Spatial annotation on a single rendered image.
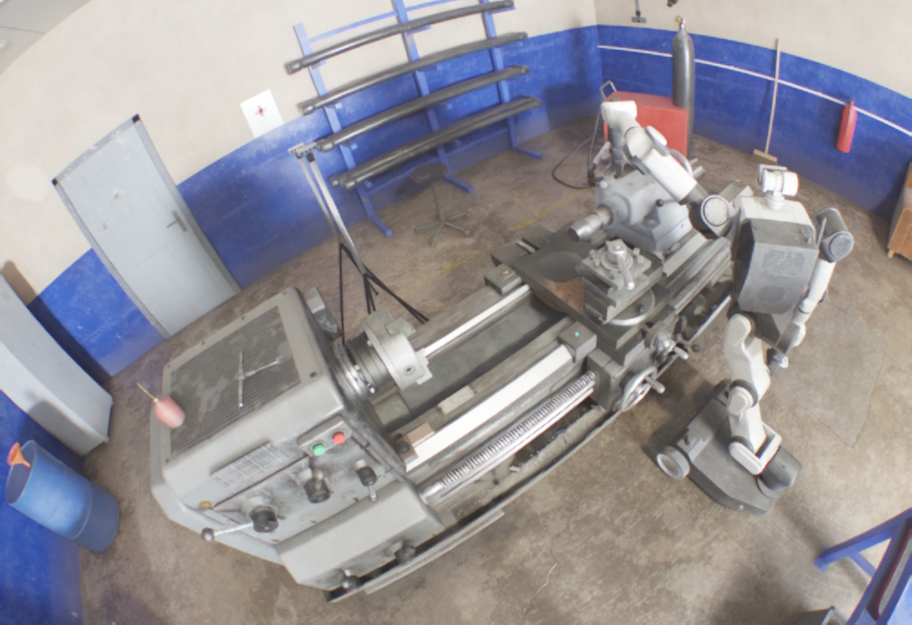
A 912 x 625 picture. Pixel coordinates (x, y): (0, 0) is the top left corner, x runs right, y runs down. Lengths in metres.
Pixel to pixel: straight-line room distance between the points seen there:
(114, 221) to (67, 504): 2.52
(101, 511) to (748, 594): 4.13
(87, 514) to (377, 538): 2.73
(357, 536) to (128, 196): 3.54
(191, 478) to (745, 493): 2.08
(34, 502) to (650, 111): 5.95
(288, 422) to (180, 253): 3.40
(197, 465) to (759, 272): 1.51
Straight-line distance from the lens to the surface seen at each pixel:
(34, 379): 4.11
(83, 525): 3.61
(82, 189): 4.20
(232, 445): 0.97
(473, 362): 1.55
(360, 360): 1.11
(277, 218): 4.11
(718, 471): 2.01
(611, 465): 2.08
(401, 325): 1.07
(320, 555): 1.35
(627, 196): 1.55
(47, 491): 3.43
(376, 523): 1.28
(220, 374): 1.11
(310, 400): 0.90
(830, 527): 2.44
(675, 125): 3.89
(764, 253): 1.12
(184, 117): 3.88
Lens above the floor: 1.95
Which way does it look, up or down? 40 degrees down
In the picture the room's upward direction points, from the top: 17 degrees counter-clockwise
